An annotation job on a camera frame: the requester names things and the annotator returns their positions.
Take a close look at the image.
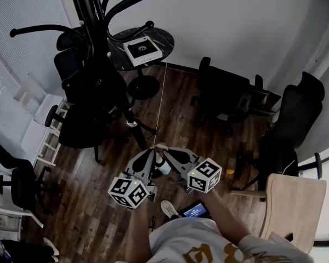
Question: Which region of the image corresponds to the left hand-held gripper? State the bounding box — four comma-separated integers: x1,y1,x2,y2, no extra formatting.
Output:
107,144,160,210

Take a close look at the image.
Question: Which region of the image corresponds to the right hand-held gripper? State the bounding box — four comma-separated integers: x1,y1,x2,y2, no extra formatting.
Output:
156,143,223,195

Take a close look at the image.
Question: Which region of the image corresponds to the black coat stand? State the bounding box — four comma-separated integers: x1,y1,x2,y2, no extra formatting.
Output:
9,0,170,151

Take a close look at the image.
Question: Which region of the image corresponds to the person's left forearm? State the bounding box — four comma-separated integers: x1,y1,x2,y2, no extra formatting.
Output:
124,201,155,263

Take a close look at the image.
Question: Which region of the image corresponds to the person's right forearm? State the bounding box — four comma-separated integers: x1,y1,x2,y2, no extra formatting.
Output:
202,187,253,247

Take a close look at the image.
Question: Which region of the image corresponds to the black device with screen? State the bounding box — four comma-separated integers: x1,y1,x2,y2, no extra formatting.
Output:
179,199,212,219

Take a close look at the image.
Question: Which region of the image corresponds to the black mesh office chair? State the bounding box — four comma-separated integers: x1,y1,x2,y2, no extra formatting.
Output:
234,71,326,194
190,56,282,137
53,31,128,106
0,135,53,216
44,102,134,164

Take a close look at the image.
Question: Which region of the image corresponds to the white flat box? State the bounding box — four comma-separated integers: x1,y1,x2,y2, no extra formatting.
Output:
123,36,163,67

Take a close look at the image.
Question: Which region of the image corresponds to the white gold-print shirt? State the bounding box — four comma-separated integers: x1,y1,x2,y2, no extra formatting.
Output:
149,217,315,263

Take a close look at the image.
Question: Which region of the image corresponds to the round black marble table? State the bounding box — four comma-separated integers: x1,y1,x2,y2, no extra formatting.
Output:
106,27,175,101

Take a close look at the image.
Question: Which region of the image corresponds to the white shelf rack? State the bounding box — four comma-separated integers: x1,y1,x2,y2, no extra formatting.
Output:
13,72,71,167

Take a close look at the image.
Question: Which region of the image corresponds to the light wooden chair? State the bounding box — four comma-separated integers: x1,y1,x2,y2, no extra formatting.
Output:
230,173,327,255

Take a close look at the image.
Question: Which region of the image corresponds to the thin white cord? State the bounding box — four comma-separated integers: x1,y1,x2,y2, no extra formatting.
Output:
152,62,168,147

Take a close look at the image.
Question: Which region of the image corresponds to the white table frame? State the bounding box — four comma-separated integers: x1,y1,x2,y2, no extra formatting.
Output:
0,201,44,233

